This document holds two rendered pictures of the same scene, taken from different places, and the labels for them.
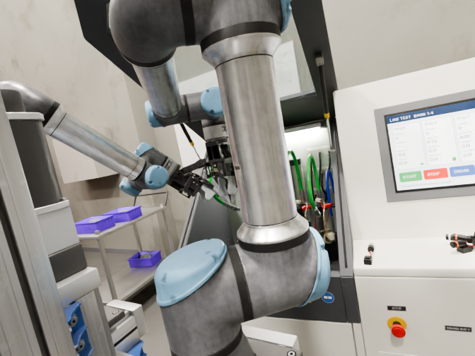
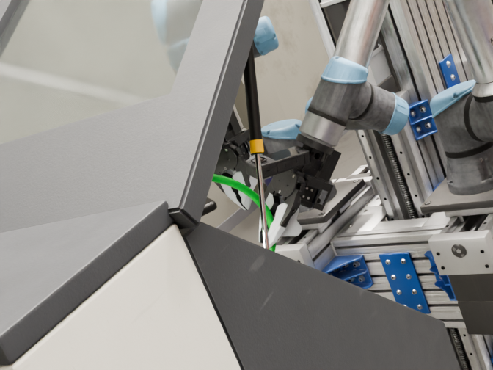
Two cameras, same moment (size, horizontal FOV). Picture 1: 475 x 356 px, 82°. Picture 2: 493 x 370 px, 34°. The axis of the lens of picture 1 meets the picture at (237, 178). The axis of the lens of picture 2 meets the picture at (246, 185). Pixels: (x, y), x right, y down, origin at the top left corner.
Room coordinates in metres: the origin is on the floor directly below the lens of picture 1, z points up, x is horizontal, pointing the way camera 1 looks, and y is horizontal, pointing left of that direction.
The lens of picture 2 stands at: (2.47, 0.39, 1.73)
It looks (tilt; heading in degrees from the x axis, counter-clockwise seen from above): 16 degrees down; 192
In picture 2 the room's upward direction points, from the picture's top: 22 degrees counter-clockwise
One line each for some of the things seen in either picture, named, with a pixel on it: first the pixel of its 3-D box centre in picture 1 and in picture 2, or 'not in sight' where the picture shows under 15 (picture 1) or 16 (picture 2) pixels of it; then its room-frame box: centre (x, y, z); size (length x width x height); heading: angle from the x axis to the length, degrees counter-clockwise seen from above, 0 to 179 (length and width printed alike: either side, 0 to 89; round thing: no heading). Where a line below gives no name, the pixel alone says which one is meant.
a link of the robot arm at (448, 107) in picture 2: not in sight; (462, 114); (0.67, 0.53, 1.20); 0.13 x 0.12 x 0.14; 42
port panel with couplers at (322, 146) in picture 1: (321, 172); not in sight; (1.32, -0.41, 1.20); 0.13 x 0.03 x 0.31; 66
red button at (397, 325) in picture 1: (397, 328); not in sight; (0.74, -0.38, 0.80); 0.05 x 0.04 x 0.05; 66
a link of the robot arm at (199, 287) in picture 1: (201, 289); (286, 146); (0.41, 0.09, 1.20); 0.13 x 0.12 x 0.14; 99
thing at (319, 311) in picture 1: (254, 292); not in sight; (0.96, 0.02, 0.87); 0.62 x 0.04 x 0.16; 66
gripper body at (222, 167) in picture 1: (219, 158); (224, 139); (0.88, 0.04, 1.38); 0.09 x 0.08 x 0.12; 156
